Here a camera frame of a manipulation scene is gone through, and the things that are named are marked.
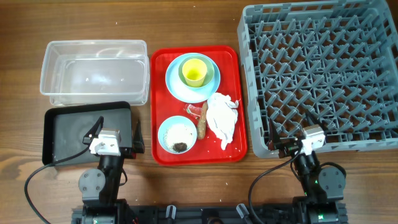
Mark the white rice pile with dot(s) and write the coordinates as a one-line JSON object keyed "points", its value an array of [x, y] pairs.
{"points": [[178, 133]]}

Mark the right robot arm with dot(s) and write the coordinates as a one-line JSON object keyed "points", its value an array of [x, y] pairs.
{"points": [[322, 183]]}

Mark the grey dishwasher rack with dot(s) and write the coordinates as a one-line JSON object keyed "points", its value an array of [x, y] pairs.
{"points": [[334, 59]]}

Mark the yellow cup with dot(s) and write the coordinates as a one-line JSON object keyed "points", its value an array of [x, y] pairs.
{"points": [[194, 72]]}

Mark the dark food lump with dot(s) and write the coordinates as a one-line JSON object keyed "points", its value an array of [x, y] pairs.
{"points": [[180, 147]]}

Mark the brown sausage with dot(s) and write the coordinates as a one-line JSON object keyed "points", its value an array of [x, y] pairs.
{"points": [[201, 126]]}

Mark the light blue plate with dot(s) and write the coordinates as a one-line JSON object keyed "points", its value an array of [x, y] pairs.
{"points": [[182, 92]]}

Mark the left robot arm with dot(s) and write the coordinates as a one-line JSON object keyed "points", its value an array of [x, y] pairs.
{"points": [[100, 186]]}

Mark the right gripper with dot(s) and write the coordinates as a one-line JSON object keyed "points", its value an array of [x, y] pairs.
{"points": [[275, 143]]}

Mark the small light blue bowl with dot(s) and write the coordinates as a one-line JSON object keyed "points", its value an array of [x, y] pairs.
{"points": [[175, 120]]}

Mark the light green bowl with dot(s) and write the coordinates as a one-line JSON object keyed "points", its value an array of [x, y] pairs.
{"points": [[209, 64]]}

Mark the red candy wrapper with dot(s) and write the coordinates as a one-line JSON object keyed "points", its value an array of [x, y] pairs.
{"points": [[193, 111]]}

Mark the white napkin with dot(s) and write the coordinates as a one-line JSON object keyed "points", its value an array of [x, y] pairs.
{"points": [[222, 116]]}

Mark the black tray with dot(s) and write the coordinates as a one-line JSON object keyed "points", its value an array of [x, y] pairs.
{"points": [[65, 127]]}

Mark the clear plastic bin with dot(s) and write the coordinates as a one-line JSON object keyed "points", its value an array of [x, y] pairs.
{"points": [[81, 72]]}

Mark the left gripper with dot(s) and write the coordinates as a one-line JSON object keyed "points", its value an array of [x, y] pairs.
{"points": [[128, 152]]}

